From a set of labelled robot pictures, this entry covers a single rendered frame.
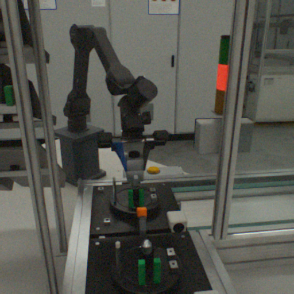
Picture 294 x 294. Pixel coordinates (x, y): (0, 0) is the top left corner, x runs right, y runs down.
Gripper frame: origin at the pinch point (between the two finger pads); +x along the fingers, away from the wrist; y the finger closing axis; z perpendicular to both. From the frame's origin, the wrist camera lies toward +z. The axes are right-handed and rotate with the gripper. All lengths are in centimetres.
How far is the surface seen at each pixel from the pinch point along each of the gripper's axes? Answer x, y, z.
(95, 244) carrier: 20.8, -10.8, 2.2
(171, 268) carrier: 26.7, 3.9, 14.2
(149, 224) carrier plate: 17.0, 2.7, -2.0
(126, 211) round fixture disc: 13.0, -2.7, -3.7
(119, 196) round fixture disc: 8.0, -4.0, -9.5
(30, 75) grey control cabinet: -183, -90, -243
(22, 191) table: -2, -39, -41
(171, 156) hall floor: -79, 72, -261
